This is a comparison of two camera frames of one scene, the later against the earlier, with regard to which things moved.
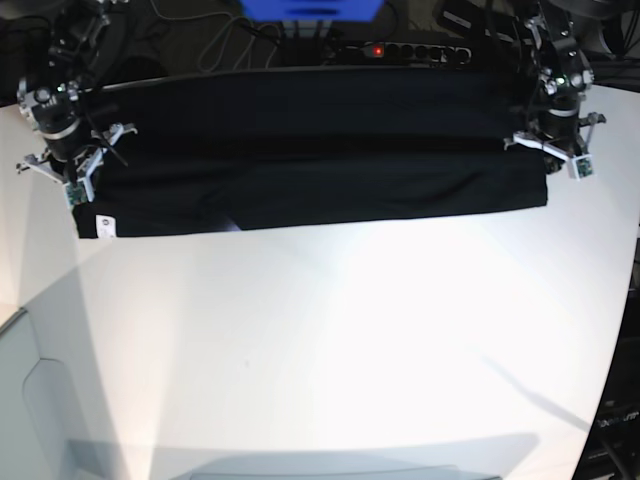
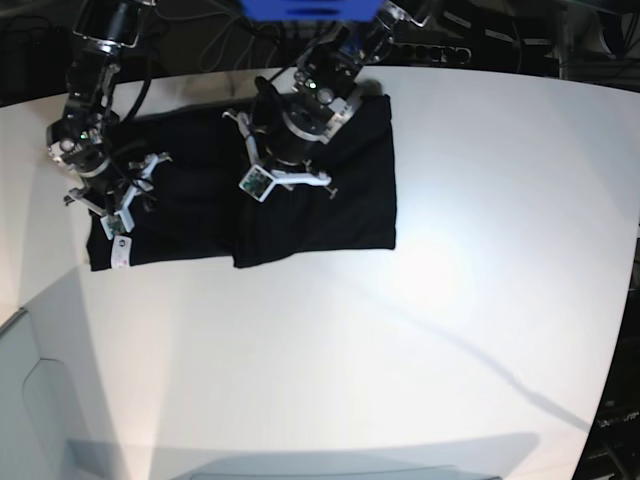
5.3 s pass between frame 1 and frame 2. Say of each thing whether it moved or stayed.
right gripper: moved
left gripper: moved
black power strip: stayed
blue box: stayed
